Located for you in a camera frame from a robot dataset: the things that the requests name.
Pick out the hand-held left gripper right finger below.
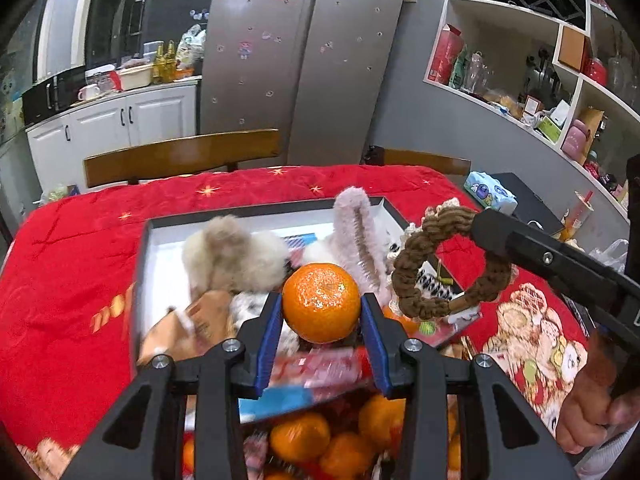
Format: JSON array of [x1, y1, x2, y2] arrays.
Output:
[[360, 292, 581, 480]]

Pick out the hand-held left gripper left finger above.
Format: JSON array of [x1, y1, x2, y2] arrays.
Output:
[[60, 291, 284, 480]]

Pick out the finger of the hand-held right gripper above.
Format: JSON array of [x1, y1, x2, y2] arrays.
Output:
[[470, 208, 623, 333]]

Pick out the single orange mandarin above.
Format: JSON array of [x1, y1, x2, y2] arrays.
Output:
[[282, 262, 362, 345], [382, 307, 418, 336]]

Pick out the brown crochet scrunchie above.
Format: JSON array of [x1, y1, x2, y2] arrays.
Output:
[[391, 205, 516, 320]]

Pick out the pile of mandarins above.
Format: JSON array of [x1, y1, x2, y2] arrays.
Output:
[[182, 395, 461, 480]]

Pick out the dark shallow cardboard box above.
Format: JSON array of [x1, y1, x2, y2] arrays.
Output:
[[129, 196, 483, 426]]

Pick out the person's right hand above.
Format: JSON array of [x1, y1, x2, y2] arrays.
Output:
[[555, 332, 640, 456]]

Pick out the drink cup with straw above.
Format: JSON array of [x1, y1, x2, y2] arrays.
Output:
[[560, 190, 596, 243]]

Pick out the red white snack packet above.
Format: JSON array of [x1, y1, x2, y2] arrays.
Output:
[[270, 347, 363, 393]]

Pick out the black notebook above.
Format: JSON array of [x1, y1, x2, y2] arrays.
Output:
[[492, 172, 566, 233]]

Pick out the white plastic bag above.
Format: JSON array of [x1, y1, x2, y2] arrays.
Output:
[[590, 239, 630, 273]]

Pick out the brown paper snack packets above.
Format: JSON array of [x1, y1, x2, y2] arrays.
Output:
[[137, 290, 238, 366]]

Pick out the blue printed tissue pack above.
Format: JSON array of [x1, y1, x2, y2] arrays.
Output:
[[464, 171, 518, 216]]

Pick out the beige fluffy hair claw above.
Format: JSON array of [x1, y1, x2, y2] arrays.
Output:
[[181, 214, 291, 293]]

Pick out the white fluffy pompom clip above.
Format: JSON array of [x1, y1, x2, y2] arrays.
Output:
[[300, 240, 341, 266]]

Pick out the pink container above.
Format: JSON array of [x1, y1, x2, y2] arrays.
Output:
[[561, 119, 590, 163]]

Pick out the pink fluffy hair claw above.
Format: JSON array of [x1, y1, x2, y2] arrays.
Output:
[[332, 186, 393, 306]]

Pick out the wooden chair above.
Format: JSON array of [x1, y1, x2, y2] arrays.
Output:
[[362, 145, 472, 177], [82, 129, 281, 188]]

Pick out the glass pitcher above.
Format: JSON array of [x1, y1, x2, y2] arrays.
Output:
[[465, 52, 488, 93]]

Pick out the green packet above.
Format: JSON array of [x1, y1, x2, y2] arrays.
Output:
[[449, 45, 468, 90]]

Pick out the red printed blanket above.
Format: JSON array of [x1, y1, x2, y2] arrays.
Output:
[[0, 164, 596, 480]]

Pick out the brown board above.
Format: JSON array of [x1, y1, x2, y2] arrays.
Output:
[[556, 25, 591, 72]]

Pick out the red gift box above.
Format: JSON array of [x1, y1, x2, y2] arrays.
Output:
[[429, 24, 463, 86]]

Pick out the white kitchen cabinet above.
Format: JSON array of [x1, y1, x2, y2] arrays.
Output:
[[25, 82, 198, 191]]

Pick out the silver refrigerator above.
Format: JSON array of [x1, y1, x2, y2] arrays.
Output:
[[197, 0, 411, 166]]

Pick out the white plastic basin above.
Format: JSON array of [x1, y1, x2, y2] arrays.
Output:
[[117, 63, 153, 91]]

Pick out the clear plastic bag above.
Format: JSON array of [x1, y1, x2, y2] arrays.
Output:
[[176, 24, 207, 71]]

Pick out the black microwave oven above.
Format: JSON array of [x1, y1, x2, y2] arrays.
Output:
[[21, 66, 87, 126]]

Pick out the dark kitchen window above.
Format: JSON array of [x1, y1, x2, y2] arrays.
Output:
[[85, 0, 221, 68]]

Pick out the white wall shelf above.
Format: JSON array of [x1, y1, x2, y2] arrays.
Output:
[[424, 0, 640, 221]]

